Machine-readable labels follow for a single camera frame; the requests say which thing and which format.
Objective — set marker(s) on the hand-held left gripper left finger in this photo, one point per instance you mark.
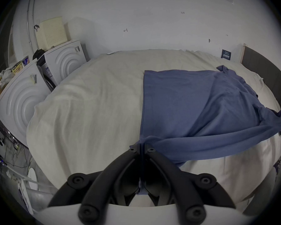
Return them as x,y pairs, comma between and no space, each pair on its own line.
107,179

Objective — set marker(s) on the blue shirt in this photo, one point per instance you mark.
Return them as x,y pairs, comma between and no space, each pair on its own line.
189,102

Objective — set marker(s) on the white washing machine with basket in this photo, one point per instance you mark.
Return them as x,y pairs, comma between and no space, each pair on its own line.
63,62

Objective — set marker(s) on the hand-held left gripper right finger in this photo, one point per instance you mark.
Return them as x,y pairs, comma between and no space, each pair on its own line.
178,181

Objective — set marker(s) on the white washing machine with boxes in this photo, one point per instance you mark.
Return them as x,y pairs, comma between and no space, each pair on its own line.
21,102

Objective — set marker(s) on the dark blue wall label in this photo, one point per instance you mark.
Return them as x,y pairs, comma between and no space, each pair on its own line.
226,54

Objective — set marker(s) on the dark grey padded headboard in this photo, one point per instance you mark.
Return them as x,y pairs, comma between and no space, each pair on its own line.
264,67

